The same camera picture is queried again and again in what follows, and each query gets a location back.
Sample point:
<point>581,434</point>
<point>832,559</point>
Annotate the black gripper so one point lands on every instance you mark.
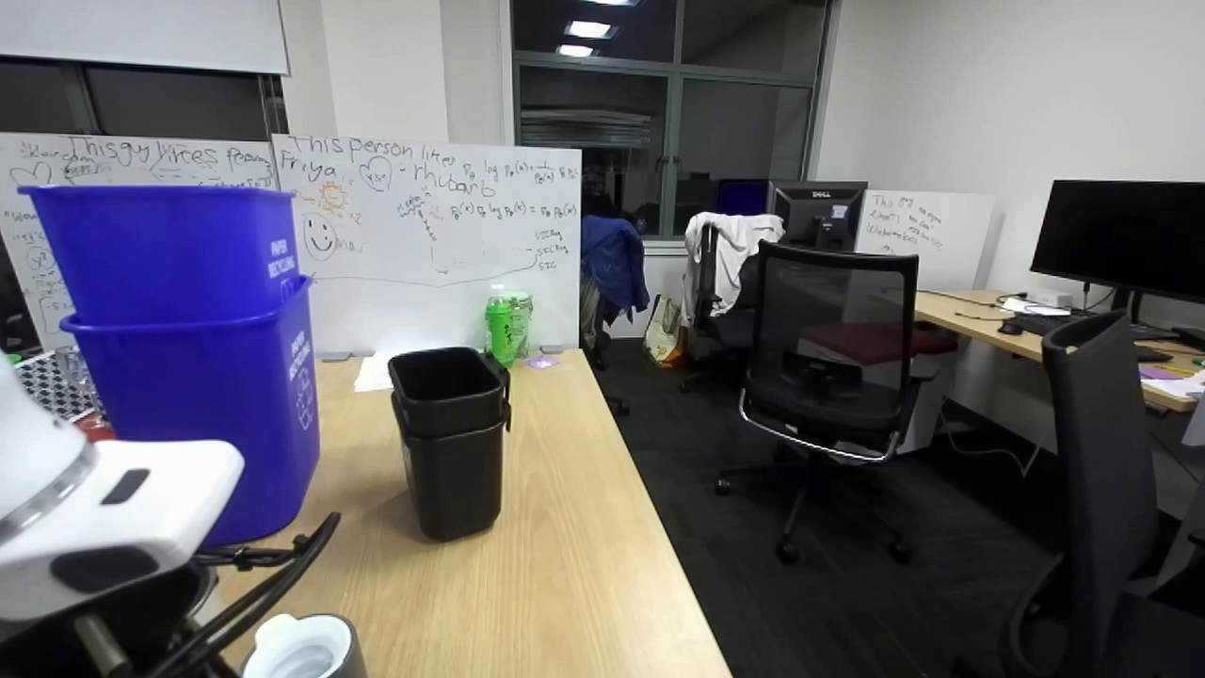
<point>78,647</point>

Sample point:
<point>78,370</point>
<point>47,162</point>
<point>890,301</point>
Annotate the white object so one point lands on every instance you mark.
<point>302,647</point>

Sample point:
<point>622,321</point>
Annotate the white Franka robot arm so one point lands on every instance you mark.
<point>89,512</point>

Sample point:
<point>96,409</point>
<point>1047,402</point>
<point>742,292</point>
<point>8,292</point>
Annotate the grey cup vessel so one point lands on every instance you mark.
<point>354,653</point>

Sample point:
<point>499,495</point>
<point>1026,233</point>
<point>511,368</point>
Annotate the blue paper recycling bin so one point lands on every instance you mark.
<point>165,249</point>
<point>211,402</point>

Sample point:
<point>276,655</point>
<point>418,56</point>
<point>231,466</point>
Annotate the black landfill bin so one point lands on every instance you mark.
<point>455,483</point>
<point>447,382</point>

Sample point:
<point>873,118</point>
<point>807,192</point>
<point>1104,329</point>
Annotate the whiteboard with smiley drawing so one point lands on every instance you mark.
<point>427,238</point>

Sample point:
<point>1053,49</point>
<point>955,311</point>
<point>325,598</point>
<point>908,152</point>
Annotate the white roller blind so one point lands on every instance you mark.
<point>137,33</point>

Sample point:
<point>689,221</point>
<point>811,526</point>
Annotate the blue jacket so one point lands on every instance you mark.
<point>614,265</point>

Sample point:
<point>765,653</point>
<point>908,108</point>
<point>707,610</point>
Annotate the yellow bag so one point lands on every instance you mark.
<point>663,336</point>

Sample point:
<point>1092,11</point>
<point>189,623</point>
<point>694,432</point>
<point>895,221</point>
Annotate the white jacket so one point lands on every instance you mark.
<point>740,245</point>

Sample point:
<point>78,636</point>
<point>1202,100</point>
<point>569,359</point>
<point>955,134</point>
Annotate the black mesh office chair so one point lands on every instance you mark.
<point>832,339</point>

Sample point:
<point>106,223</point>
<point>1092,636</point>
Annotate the small black computer monitor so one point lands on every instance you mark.
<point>819,215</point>

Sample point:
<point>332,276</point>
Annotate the small whiteboard with notes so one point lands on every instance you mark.
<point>928,238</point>

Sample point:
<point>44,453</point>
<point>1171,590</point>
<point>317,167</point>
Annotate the wooden office desk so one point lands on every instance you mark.
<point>973,316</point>

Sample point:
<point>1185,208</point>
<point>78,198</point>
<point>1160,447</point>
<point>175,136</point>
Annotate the black keyboard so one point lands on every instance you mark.
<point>1032,325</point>

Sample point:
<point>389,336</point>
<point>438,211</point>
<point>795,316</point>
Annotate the dark office chair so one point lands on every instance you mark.
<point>1104,503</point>

